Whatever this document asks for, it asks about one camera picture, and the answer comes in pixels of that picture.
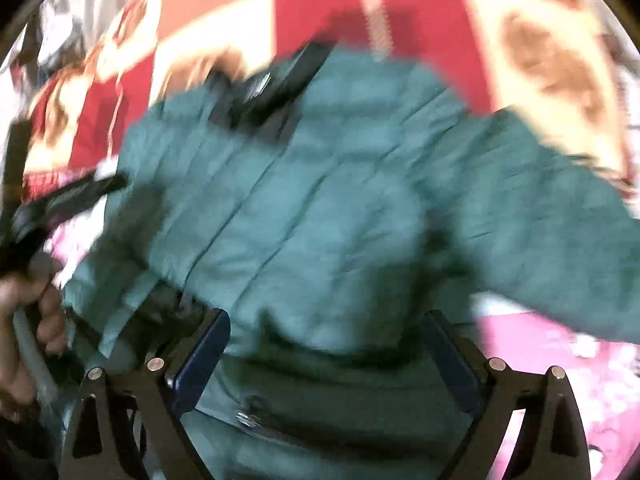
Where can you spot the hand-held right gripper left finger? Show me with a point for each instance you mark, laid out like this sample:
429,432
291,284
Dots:
200,360

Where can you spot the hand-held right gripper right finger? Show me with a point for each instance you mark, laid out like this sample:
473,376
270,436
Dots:
450,360

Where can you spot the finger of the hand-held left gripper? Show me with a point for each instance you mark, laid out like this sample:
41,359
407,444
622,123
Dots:
80,195

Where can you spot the green puffer jacket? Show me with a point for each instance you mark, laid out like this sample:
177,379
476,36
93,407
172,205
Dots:
325,210

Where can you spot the person's left hand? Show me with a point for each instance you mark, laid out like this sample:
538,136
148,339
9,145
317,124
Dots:
50,320

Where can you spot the pink printed blanket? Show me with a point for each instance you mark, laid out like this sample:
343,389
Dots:
565,375

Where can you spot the red checked rose-print blanket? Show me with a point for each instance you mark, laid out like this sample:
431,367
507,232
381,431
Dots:
425,15

